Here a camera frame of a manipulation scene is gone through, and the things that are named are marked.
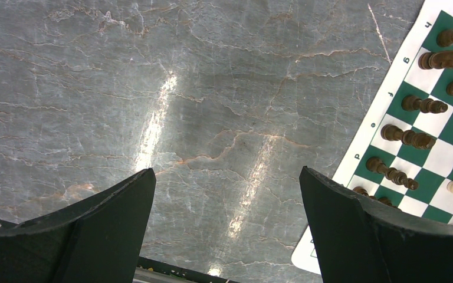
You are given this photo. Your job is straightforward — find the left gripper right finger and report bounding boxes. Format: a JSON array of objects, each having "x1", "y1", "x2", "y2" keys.
[{"x1": 299, "y1": 167, "x2": 453, "y2": 282}]

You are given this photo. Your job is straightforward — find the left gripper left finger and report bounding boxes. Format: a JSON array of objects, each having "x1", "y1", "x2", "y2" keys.
[{"x1": 0, "y1": 168, "x2": 156, "y2": 282}]

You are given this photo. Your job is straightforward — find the dark chess bishop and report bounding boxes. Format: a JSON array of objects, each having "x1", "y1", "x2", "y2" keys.
[
  {"x1": 353, "y1": 186, "x2": 400, "y2": 210},
  {"x1": 401, "y1": 95, "x2": 448, "y2": 114}
]

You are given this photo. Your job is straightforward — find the dark chess queen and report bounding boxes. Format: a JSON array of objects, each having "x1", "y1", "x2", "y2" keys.
[{"x1": 366, "y1": 157, "x2": 419, "y2": 190}]

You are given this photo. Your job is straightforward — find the green white chess mat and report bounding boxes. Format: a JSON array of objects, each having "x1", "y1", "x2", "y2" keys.
[{"x1": 291, "y1": 0, "x2": 453, "y2": 275}]

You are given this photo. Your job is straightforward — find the dark chess king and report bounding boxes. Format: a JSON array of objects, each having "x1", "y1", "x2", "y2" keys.
[{"x1": 380, "y1": 124, "x2": 436, "y2": 149}]

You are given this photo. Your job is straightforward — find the dark chess knight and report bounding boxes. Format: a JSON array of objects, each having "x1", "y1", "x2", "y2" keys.
[{"x1": 418, "y1": 50, "x2": 453, "y2": 70}]

